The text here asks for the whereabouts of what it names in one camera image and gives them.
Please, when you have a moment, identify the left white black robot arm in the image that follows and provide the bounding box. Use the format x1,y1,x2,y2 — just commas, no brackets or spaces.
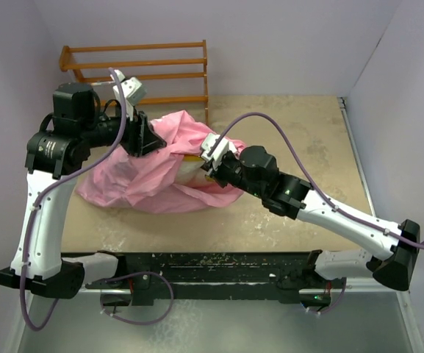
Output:
0,77,166,299

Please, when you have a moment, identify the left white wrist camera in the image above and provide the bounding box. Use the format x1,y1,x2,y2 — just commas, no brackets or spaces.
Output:
121,76,147,107

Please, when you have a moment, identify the pink pillowcase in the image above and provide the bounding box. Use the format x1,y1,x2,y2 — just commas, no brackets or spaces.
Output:
76,110,243,214

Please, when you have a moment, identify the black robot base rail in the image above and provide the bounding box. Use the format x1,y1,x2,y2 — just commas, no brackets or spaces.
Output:
88,251,344,307

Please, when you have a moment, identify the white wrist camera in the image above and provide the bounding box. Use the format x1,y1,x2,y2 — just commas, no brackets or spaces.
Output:
200,133,237,162
121,76,147,107

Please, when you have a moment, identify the yellow white pillow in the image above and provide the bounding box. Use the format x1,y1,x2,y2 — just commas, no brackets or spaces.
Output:
174,155,215,188

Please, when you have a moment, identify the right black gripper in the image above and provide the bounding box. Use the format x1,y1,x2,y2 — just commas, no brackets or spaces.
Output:
201,151,266,199

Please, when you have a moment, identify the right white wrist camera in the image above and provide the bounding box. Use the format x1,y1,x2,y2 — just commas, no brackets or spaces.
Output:
200,133,237,162

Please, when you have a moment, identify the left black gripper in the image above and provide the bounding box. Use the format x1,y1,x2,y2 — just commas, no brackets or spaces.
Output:
80,99,166,157

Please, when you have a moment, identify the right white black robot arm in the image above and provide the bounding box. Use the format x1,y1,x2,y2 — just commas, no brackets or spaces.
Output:
201,140,420,291

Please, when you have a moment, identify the orange wooden rack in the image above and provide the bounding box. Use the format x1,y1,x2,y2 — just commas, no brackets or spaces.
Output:
59,40,209,123

